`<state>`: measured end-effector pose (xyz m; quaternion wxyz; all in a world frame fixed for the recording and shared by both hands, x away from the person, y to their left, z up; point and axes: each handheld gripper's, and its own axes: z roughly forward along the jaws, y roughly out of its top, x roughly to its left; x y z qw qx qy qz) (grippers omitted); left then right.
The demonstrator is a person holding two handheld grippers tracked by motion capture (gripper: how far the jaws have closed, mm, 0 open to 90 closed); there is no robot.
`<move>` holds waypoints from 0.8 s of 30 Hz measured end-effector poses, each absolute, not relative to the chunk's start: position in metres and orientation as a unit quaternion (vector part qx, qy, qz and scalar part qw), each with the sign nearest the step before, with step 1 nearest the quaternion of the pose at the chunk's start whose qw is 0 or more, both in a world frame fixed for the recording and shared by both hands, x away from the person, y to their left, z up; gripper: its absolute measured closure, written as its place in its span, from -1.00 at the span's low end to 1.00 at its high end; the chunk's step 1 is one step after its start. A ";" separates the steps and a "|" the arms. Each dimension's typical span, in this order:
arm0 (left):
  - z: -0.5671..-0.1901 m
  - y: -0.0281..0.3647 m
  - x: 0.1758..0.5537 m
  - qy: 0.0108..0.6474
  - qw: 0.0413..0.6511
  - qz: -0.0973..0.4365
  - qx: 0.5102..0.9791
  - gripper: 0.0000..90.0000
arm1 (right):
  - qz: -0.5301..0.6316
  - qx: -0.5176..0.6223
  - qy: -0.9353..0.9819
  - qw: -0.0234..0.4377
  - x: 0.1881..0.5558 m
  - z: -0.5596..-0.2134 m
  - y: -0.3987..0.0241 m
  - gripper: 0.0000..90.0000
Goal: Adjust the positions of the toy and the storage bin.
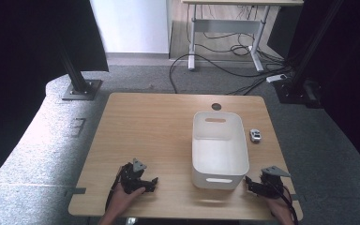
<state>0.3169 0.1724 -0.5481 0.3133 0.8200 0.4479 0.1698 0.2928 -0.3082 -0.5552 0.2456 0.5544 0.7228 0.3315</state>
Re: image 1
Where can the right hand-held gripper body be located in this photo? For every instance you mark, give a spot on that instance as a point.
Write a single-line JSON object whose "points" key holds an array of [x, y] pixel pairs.
{"points": [[272, 182]]}

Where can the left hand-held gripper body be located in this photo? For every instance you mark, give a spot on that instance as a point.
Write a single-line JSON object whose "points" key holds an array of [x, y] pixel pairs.
{"points": [[131, 179]]}

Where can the white plastic storage bin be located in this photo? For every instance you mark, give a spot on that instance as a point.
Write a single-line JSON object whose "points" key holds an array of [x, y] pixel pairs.
{"points": [[219, 150]]}

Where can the small white toy car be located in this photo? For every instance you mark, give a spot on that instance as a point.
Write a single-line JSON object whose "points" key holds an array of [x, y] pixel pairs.
{"points": [[255, 135]]}

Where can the person's left hand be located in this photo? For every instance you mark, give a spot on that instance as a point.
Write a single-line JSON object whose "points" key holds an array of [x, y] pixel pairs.
{"points": [[122, 200]]}

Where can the person's right hand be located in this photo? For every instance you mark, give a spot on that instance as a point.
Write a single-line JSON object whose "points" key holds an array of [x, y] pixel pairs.
{"points": [[279, 209]]}

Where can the grey tape strip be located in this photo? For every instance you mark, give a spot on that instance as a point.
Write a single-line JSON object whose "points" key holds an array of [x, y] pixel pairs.
{"points": [[76, 190], [297, 197]]}

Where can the round grey table grommet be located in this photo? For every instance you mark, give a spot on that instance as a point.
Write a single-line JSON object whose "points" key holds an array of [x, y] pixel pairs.
{"points": [[216, 106]]}

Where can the white power strip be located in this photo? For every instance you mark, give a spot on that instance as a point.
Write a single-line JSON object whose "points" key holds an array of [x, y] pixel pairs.
{"points": [[276, 78]]}

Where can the black metal stand, square base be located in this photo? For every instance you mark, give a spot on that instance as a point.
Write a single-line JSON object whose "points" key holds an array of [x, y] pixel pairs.
{"points": [[78, 81]]}

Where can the black metal stand, dark base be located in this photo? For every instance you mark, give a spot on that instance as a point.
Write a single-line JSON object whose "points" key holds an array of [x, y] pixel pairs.
{"points": [[306, 68]]}

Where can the dark curtain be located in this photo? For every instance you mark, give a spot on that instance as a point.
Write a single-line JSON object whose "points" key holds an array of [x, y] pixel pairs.
{"points": [[350, 62], [28, 37]]}

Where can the white panel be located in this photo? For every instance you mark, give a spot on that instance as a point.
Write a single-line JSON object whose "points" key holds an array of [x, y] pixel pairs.
{"points": [[131, 25]]}

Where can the white desk frame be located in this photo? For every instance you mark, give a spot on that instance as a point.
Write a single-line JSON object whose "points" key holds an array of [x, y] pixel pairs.
{"points": [[228, 26]]}

